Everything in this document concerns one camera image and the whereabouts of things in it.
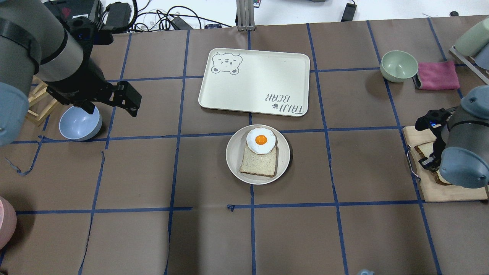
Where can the fried egg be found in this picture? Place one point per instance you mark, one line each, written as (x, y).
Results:
(261, 140)

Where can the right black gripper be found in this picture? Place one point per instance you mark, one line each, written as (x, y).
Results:
(439, 146)

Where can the pink cloth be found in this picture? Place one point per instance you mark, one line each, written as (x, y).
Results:
(436, 76)

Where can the green plastic cup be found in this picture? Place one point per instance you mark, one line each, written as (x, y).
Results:
(473, 40)

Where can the bread slice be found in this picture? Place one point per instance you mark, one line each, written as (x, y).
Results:
(425, 150)
(259, 164)

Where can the blue bowl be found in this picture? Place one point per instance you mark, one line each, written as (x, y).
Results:
(78, 125)

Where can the green bowl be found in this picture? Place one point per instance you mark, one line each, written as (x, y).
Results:
(397, 66)

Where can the white wire cup rack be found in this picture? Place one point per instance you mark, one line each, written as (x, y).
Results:
(470, 63)

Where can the wooden cup rack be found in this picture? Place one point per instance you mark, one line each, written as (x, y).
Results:
(41, 103)

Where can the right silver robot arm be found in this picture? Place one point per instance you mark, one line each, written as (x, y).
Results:
(461, 148)

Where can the black power adapter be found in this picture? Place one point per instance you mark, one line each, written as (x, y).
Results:
(117, 17)

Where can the bread slice on plate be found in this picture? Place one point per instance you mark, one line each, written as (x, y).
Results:
(259, 164)

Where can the white round plate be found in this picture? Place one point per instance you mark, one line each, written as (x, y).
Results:
(235, 149)

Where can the wooden cutting board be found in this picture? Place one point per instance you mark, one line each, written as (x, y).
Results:
(431, 191)

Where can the cream bear tray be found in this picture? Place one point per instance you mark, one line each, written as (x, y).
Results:
(253, 81)

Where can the blue plastic cup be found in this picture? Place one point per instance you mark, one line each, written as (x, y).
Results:
(482, 58)

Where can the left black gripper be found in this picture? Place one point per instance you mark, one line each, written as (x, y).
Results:
(77, 84)

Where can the pink bowl with ice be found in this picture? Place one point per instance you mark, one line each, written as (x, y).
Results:
(8, 222)

